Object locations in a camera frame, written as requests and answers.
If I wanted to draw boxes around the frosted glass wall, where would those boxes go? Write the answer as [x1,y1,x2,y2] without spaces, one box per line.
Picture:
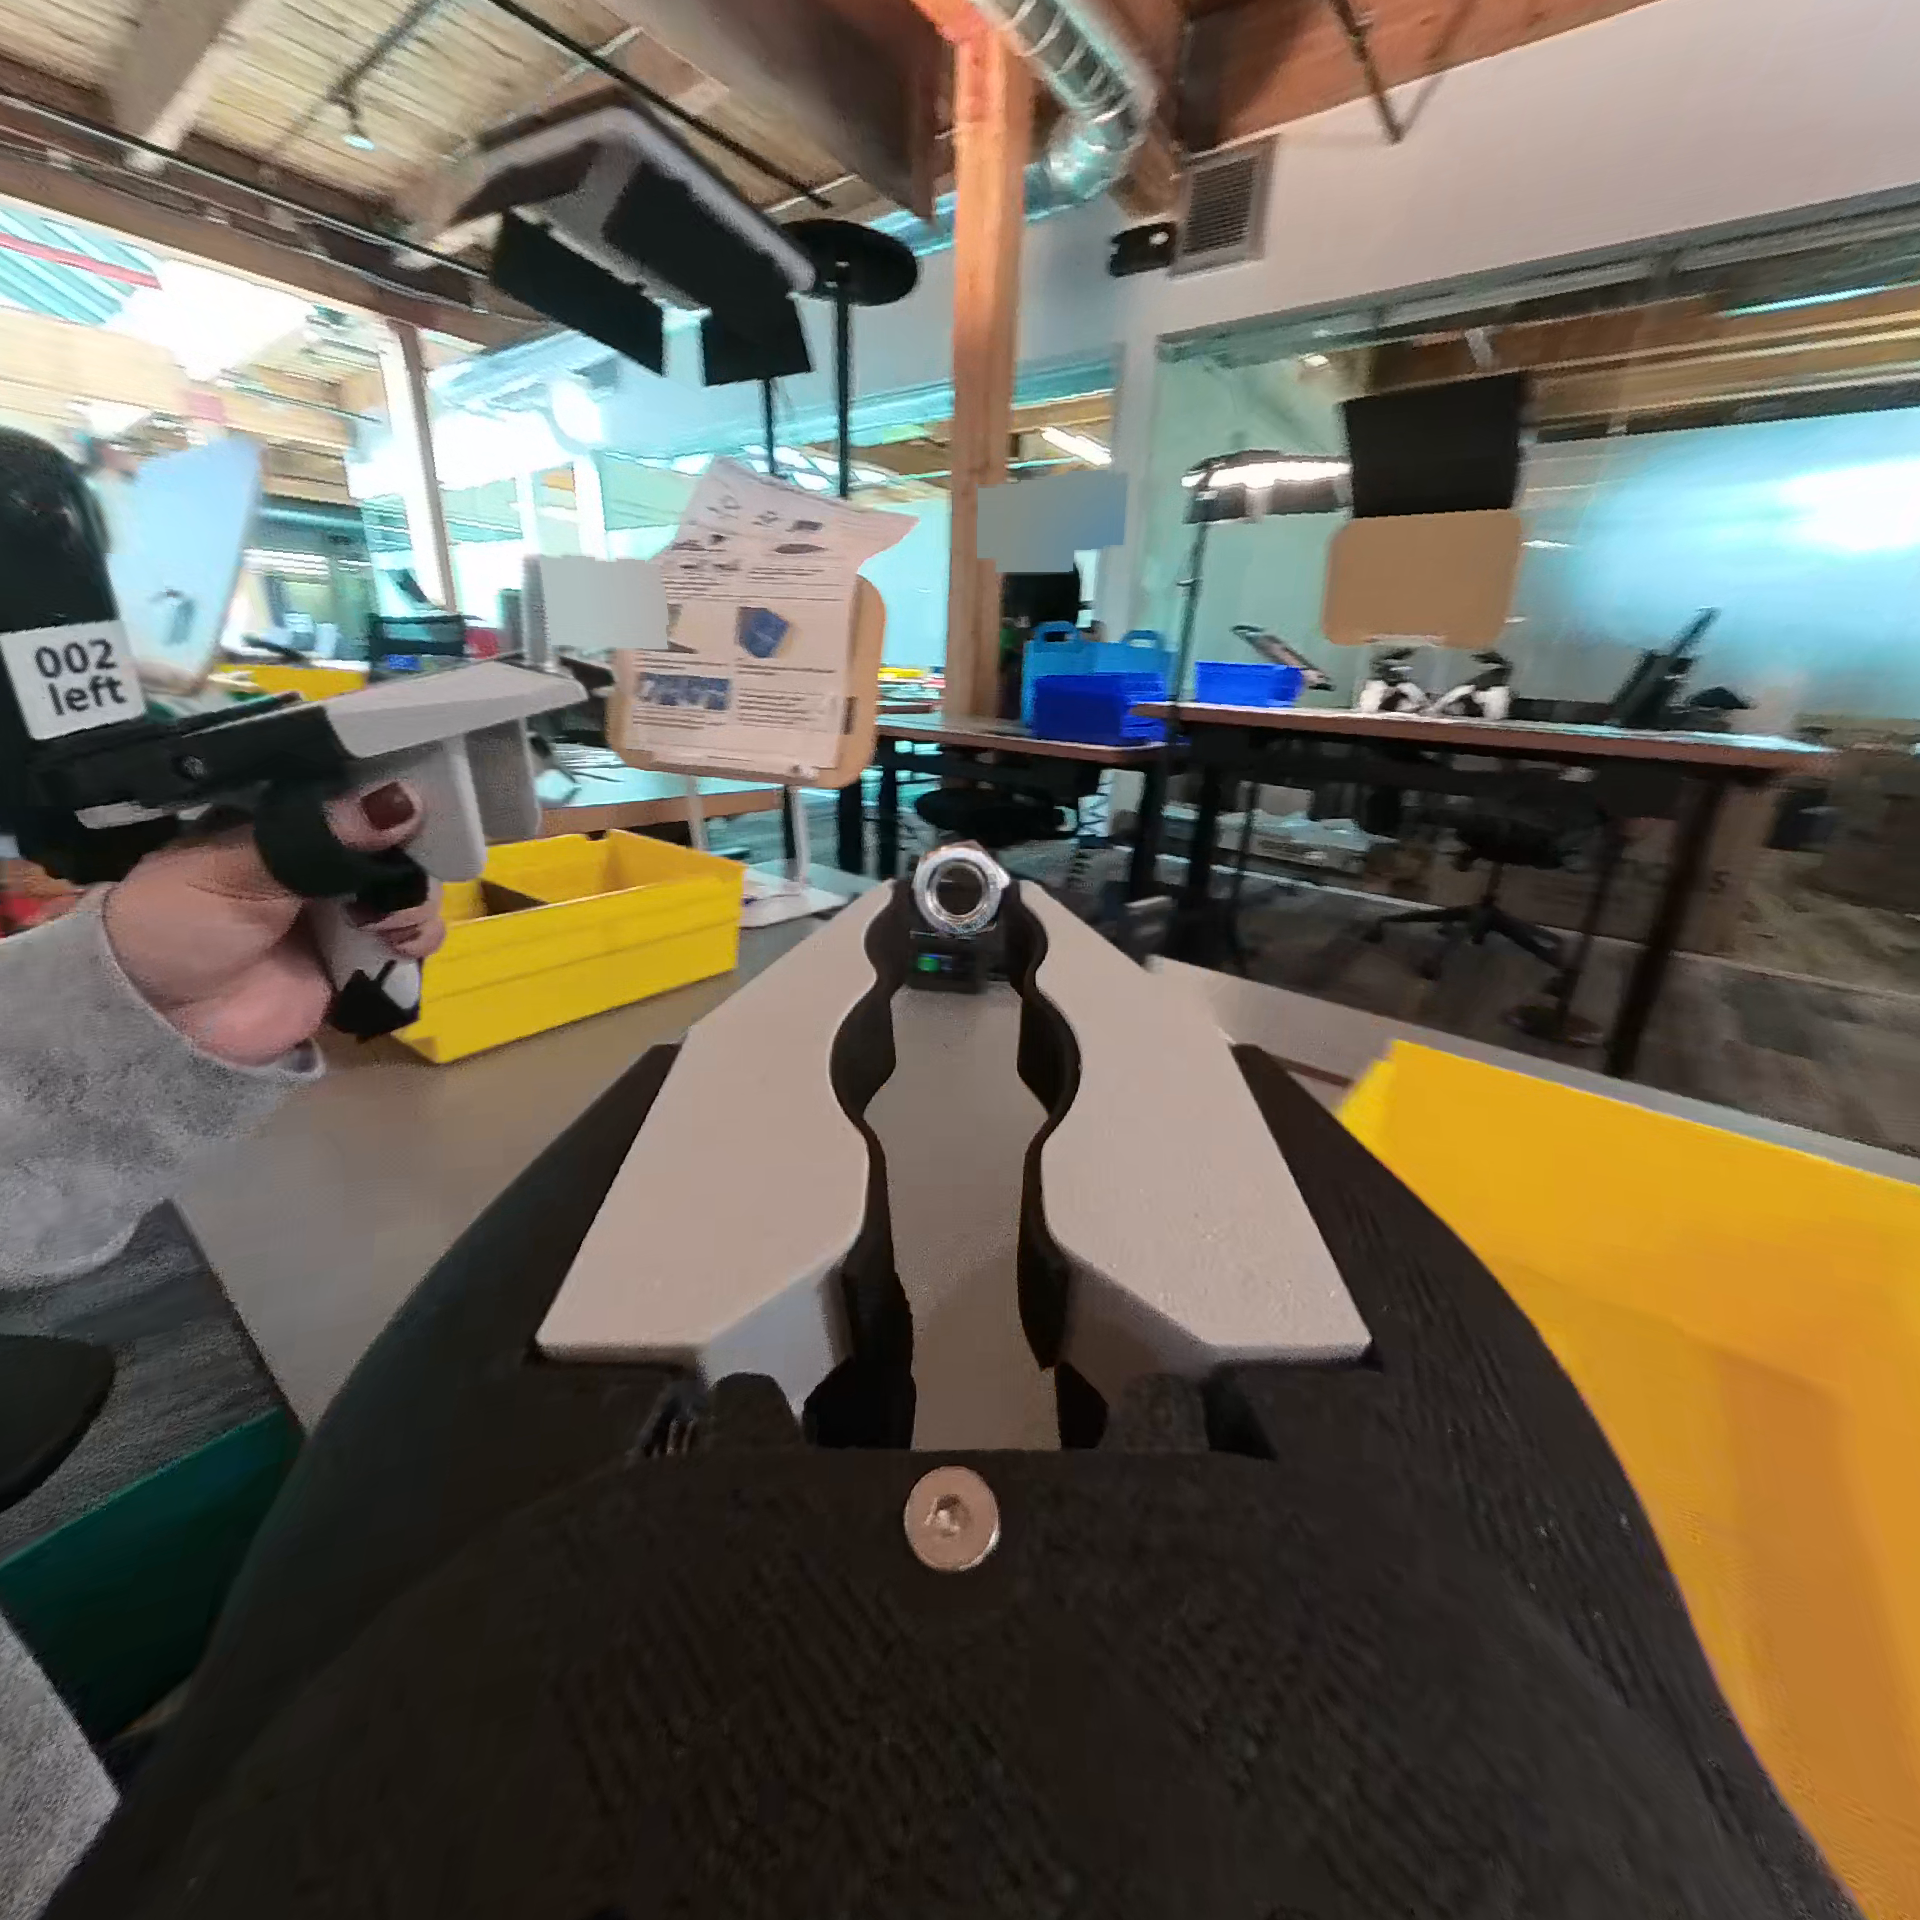
[1155,226,1920,902]

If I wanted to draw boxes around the printed instruction sheet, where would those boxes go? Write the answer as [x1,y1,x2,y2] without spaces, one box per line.
[616,457,919,782]

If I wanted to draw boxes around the black office chair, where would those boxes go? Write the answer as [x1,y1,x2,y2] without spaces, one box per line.
[1357,795,1584,1023]

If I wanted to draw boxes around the white clipboard stand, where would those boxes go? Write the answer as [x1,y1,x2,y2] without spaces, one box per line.
[682,780,855,930]

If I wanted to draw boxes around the light bar on stand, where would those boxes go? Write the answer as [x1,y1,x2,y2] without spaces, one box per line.
[1184,450,1353,518]

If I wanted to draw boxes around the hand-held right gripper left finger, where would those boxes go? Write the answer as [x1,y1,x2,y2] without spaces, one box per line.
[534,878,914,1400]

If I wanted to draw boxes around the black round-top stand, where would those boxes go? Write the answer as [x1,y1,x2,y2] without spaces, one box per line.
[786,217,919,503]

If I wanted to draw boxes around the person's left hand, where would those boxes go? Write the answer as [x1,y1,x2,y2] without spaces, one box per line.
[111,780,453,1069]

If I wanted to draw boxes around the green box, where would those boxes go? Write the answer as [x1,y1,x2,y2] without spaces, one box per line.
[0,1408,305,1748]

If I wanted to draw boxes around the wooden clipboard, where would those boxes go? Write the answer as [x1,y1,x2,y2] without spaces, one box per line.
[607,576,889,793]

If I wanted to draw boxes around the white board on stand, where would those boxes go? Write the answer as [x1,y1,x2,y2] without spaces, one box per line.
[106,435,269,695]

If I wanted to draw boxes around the white wall vent grille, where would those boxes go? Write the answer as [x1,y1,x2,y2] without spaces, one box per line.
[1171,139,1280,274]

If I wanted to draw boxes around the silver air duct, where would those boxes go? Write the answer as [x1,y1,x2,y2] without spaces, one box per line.
[976,0,1159,203]

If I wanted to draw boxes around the wooden support post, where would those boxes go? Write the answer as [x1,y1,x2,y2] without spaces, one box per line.
[945,27,1040,723]

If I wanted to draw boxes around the long wooden desk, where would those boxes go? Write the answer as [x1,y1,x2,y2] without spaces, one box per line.
[1132,696,1846,1082]

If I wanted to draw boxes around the black square panel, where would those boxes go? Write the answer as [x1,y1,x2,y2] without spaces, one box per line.
[1342,375,1532,518]

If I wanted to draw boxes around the blue handled basket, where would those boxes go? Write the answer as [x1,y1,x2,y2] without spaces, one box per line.
[1023,620,1175,693]

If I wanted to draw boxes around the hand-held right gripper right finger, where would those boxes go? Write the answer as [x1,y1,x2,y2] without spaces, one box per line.
[1019,882,1378,1408]

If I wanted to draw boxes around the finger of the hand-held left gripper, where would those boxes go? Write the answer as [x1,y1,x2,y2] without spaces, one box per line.
[337,661,594,846]
[323,690,589,886]

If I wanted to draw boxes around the black studio light panel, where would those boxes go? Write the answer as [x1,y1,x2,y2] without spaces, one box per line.
[435,97,819,383]

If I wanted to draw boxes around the yellow plastic bin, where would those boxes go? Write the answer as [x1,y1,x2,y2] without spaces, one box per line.
[389,828,751,1067]
[1333,1040,1920,1920]

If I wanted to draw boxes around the shiny hex nut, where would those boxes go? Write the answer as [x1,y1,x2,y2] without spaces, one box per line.
[908,840,1014,935]

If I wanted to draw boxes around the brown rounded board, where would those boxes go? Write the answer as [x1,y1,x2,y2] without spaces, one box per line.
[1323,511,1527,650]

